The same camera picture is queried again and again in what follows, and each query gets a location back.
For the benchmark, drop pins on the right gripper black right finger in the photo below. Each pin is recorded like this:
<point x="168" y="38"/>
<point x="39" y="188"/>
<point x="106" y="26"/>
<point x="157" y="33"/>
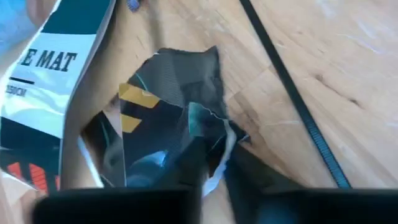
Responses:
<point x="311" y="208"/>

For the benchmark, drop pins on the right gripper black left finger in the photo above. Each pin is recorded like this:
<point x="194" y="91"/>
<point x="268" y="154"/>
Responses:
<point x="124" y="208"/>

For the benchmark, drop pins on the red black mat packaging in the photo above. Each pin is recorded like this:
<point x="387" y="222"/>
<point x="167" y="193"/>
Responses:
<point x="46" y="77"/>

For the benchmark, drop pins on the crumpled blue plastic bag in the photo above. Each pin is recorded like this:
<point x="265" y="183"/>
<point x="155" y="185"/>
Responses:
<point x="12" y="25"/>

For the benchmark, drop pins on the thin black zip tie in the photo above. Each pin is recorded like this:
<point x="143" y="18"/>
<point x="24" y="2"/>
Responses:
<point x="294" y="93"/>

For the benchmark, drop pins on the torn dark packaging piece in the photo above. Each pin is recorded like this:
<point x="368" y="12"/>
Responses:
<point x="174" y="81"/>

